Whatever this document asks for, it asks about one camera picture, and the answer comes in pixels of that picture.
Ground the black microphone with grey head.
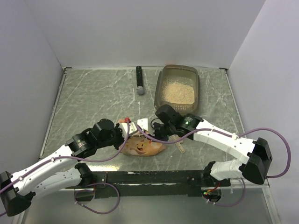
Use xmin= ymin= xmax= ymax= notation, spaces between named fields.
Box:
xmin=136 ymin=66 xmax=144 ymax=96

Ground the orange cat litter bag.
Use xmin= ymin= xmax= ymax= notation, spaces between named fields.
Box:
xmin=121 ymin=132 xmax=166 ymax=156

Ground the beige clean litter pile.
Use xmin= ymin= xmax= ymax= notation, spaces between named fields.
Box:
xmin=162 ymin=82 xmax=195 ymax=105

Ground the brown plastic litter box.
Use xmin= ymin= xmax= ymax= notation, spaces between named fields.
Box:
xmin=154 ymin=65 xmax=200 ymax=115

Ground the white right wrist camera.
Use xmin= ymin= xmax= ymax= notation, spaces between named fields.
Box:
xmin=136 ymin=118 xmax=151 ymax=133

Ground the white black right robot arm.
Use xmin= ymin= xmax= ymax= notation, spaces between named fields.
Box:
xmin=154 ymin=105 xmax=272 ymax=186

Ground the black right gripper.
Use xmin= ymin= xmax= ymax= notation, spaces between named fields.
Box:
xmin=148 ymin=122 xmax=175 ymax=144

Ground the aluminium frame rail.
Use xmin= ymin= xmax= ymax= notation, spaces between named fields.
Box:
xmin=38 ymin=67 xmax=72 ymax=159

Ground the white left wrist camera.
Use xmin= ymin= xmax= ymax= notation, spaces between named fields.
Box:
xmin=118 ymin=118 xmax=138 ymax=137

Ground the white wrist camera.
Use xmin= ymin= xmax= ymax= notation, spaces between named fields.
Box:
xmin=136 ymin=118 xmax=151 ymax=133
xmin=118 ymin=118 xmax=138 ymax=137

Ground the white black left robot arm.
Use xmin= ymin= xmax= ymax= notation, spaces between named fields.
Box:
xmin=0 ymin=119 xmax=130 ymax=217

